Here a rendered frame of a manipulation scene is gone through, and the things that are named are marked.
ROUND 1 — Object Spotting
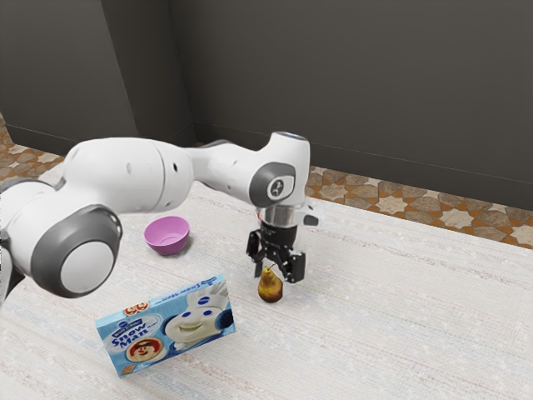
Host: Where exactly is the blue cookie box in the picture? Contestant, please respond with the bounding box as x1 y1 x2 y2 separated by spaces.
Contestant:
95 272 237 380

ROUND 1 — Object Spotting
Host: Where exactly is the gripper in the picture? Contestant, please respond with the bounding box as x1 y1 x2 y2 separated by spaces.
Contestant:
245 222 307 286

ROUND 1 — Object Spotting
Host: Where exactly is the pink bowl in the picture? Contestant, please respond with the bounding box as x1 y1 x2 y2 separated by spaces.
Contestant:
143 216 192 257

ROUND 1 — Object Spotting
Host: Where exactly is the yellow-brown pear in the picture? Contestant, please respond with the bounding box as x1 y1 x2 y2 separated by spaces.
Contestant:
257 263 285 304

